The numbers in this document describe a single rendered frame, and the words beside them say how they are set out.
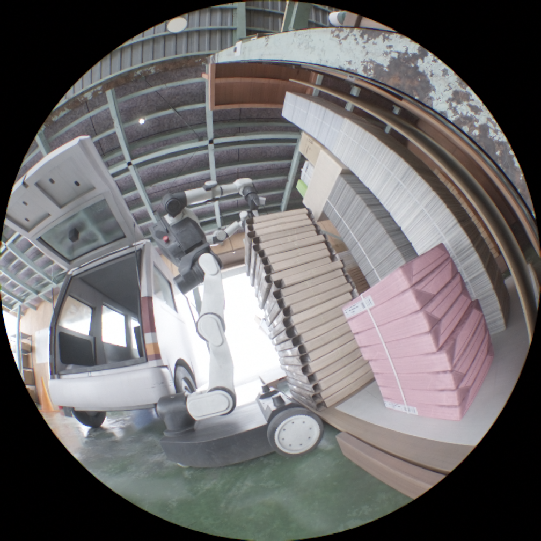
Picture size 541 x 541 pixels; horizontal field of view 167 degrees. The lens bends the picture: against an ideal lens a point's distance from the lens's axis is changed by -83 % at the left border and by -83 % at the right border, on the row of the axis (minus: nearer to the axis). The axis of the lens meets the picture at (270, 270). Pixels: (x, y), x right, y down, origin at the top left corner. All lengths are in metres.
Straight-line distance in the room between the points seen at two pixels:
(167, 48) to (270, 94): 3.77
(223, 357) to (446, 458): 0.84
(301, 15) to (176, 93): 1.60
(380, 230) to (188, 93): 2.33
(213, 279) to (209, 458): 0.81
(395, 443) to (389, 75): 0.66
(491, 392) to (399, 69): 0.60
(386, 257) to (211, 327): 0.83
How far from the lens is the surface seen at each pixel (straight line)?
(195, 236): 1.08
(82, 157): 1.50
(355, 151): 0.93
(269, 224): 1.01
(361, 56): 0.37
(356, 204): 0.93
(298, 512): 0.58
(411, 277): 0.39
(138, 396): 1.41
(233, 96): 1.90
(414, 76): 0.30
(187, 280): 1.00
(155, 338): 1.44
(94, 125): 2.75
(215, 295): 0.94
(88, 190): 1.75
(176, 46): 5.34
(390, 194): 0.81
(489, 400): 0.53
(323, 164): 1.12
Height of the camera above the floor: 0.44
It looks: 23 degrees up
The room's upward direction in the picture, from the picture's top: 23 degrees counter-clockwise
